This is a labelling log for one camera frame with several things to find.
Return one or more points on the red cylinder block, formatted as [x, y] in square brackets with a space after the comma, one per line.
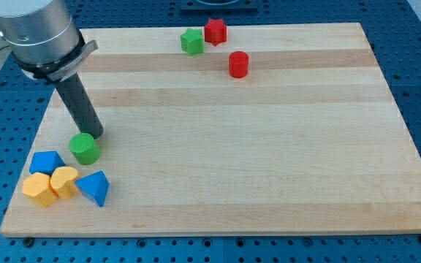
[238, 64]

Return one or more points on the green cylinder block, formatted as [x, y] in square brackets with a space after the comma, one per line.
[84, 148]

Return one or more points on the red star block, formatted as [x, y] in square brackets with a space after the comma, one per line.
[215, 31]

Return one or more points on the green star block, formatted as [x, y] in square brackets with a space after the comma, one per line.
[192, 41]

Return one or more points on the yellow hexagon block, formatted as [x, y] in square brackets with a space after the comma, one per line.
[38, 189]

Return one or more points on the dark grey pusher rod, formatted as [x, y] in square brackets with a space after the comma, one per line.
[76, 100]

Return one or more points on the blue pentagon block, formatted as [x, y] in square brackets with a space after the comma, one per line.
[46, 162]

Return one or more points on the blue triangle block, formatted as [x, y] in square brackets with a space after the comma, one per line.
[94, 187]

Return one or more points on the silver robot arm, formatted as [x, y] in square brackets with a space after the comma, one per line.
[44, 38]

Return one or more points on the wooden board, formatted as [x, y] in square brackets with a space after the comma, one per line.
[309, 142]

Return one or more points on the yellow heart block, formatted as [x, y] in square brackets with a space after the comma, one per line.
[63, 182]

